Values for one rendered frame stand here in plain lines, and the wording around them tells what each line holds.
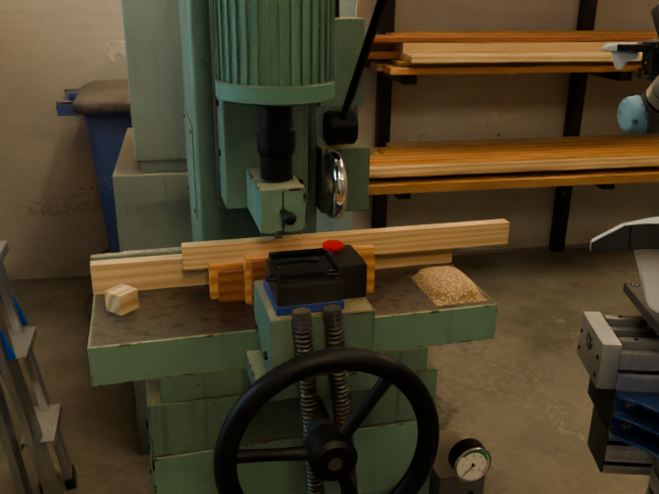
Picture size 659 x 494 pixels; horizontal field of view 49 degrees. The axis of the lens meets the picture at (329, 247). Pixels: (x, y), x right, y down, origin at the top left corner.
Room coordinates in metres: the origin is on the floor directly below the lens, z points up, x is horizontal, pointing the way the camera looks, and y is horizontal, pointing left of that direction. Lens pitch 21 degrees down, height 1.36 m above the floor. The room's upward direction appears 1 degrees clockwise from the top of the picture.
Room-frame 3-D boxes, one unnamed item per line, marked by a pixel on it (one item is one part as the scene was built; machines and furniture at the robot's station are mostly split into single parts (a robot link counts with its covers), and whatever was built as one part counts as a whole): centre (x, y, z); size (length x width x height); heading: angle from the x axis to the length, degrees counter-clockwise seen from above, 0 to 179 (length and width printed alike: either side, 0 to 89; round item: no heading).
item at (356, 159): (1.29, -0.02, 1.02); 0.09 x 0.07 x 0.12; 105
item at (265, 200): (1.10, 0.09, 1.03); 0.14 x 0.07 x 0.09; 15
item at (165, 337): (0.97, 0.05, 0.87); 0.61 x 0.30 x 0.06; 105
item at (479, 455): (0.94, -0.22, 0.65); 0.06 x 0.04 x 0.08; 105
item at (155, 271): (1.10, 0.08, 0.93); 0.60 x 0.02 x 0.05; 105
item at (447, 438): (1.01, -0.21, 0.58); 0.12 x 0.08 x 0.08; 15
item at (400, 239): (1.11, -0.04, 0.95); 0.55 x 0.02 x 0.04; 105
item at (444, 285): (1.06, -0.19, 0.91); 0.12 x 0.09 x 0.03; 15
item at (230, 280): (1.03, 0.05, 0.93); 0.25 x 0.02 x 0.05; 105
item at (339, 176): (1.23, 0.00, 1.02); 0.12 x 0.03 x 0.12; 15
